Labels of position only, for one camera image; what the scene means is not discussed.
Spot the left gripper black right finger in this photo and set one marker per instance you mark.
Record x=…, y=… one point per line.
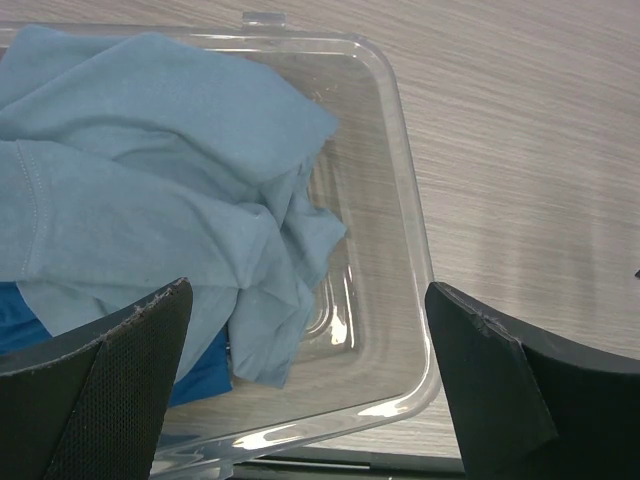
x=527, y=403

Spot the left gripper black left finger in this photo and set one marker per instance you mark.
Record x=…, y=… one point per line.
x=90, y=403

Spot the grey-blue t-shirt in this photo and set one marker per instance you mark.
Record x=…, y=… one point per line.
x=129, y=162

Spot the dark blue t-shirt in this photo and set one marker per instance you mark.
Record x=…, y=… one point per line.
x=209, y=377

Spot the clear plastic bin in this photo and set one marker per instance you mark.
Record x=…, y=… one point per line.
x=366, y=358

